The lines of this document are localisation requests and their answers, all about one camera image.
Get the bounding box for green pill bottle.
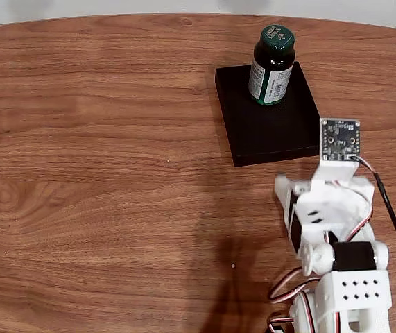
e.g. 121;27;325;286
248;23;295;107

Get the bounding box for black cardboard box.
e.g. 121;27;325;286
214;60;323;169

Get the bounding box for black camera cable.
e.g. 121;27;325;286
350;155;396;333

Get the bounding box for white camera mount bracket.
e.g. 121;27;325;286
311;160;360;183

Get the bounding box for gripper servo wire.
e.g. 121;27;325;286
325;180;374;244

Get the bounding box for black camera circuit board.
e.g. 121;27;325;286
319;117;361;163

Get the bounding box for looped arm servo wires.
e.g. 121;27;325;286
268;266;320;333

